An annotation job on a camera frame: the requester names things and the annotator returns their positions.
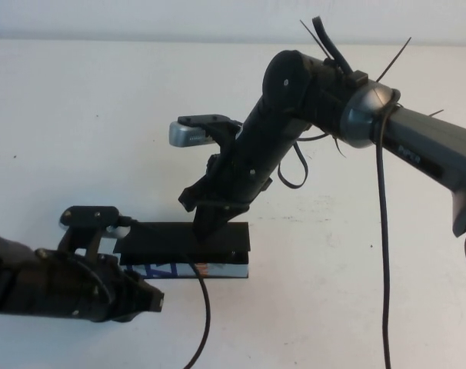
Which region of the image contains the left wrist camera thin cable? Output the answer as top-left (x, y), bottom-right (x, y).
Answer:
top-left (117, 215), bottom-right (213, 369)

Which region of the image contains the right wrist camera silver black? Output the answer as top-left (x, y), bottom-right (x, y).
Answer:
top-left (167, 114), bottom-right (241, 147)

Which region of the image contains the black right camera mount bracket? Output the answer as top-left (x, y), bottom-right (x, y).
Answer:
top-left (204, 117), bottom-right (244, 155)

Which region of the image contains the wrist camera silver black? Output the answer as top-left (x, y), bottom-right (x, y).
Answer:
top-left (167, 114), bottom-right (241, 147)
top-left (58, 206), bottom-right (132, 238)

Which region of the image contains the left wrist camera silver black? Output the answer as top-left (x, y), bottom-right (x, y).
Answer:
top-left (58, 206), bottom-right (132, 238)

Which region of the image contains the hanging black zip tie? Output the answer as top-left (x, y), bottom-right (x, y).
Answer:
top-left (331, 136), bottom-right (348, 159)

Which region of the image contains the black flat cable loop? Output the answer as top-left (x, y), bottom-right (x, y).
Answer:
top-left (277, 132), bottom-right (334, 189)

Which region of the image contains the black glasses case printed front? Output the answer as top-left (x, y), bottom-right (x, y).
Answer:
top-left (112, 221), bottom-right (251, 278)

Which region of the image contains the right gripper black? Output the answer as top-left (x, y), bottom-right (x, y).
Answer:
top-left (178, 130), bottom-right (295, 241)

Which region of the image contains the upright black zip tie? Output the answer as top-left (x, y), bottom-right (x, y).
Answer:
top-left (300, 18), bottom-right (336, 65)
top-left (374, 37), bottom-right (413, 82)

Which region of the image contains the black left camera mount bracket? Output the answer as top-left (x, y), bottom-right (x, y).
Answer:
top-left (58, 226), bottom-right (103, 258)

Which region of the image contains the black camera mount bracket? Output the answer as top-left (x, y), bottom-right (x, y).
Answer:
top-left (204, 117), bottom-right (244, 155)
top-left (58, 226), bottom-right (103, 258)

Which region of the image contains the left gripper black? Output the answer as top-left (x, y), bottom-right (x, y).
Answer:
top-left (32, 248), bottom-right (165, 323)

